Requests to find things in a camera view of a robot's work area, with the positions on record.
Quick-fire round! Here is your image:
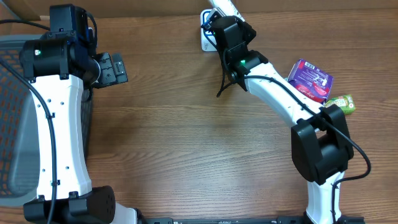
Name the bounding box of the grey plastic shopping basket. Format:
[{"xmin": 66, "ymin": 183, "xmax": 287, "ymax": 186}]
[{"xmin": 1, "ymin": 35, "xmax": 93, "ymax": 207}]

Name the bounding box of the purple Carefree pad pack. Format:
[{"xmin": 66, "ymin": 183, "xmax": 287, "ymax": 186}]
[{"xmin": 287, "ymin": 58, "xmax": 334, "ymax": 104}]

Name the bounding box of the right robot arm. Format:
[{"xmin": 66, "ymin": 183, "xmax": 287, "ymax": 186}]
[{"xmin": 201, "ymin": 7, "xmax": 354, "ymax": 223}]

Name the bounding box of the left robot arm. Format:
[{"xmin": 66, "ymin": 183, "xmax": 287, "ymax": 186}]
[{"xmin": 19, "ymin": 4, "xmax": 139, "ymax": 224}]

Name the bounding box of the white conditioner tube gold cap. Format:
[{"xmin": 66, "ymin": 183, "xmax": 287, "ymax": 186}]
[{"xmin": 208, "ymin": 0, "xmax": 245, "ymax": 22}]

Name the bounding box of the white barcode scanner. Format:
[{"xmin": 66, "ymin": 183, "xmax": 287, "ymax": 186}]
[{"xmin": 200, "ymin": 9, "xmax": 217, "ymax": 52}]

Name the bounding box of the green yellow snack packet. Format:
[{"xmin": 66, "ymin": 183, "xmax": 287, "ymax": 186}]
[{"xmin": 324, "ymin": 95, "xmax": 356, "ymax": 115}]

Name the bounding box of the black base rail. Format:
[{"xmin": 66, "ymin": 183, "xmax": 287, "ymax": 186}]
[{"xmin": 136, "ymin": 216, "xmax": 366, "ymax": 224}]

